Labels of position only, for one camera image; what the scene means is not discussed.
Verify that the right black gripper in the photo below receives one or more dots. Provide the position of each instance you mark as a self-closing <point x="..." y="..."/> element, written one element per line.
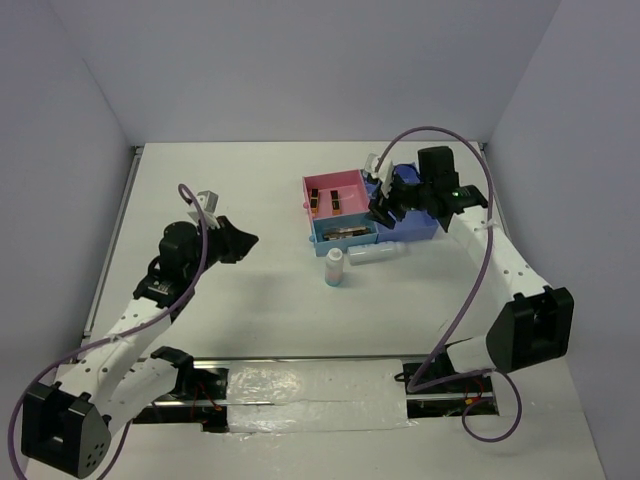
<point x="381" y="214"/>

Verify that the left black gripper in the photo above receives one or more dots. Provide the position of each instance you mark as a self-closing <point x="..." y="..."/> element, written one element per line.
<point x="237" y="243"/>

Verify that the white spray bottle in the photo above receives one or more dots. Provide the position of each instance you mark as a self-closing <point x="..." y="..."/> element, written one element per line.
<point x="372" y="253"/>

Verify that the black gold lipstick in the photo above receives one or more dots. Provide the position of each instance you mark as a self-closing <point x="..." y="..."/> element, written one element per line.
<point x="313" y="203"/>
<point x="336" y="205"/>

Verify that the long brown eyeshadow palette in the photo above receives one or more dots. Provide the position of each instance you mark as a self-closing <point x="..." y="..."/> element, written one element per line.
<point x="345" y="232"/>

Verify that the white pastel bottle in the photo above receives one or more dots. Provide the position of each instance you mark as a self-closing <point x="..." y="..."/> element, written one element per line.
<point x="334" y="267"/>

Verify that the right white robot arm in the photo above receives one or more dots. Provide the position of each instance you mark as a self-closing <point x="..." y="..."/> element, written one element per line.
<point x="533" y="321"/>

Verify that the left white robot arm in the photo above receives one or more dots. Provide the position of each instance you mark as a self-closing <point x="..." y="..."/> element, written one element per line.
<point x="69" y="425"/>

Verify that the pink blue purple organizer tray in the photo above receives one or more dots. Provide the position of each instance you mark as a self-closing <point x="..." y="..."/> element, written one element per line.
<point x="355" y="194"/>

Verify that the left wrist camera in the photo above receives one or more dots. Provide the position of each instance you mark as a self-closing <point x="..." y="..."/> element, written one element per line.
<point x="206" y="202"/>

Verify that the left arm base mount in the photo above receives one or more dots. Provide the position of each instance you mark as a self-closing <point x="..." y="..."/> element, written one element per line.
<point x="200" y="401"/>

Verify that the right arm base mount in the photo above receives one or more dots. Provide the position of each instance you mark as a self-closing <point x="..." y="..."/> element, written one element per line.
<point x="448" y="397"/>

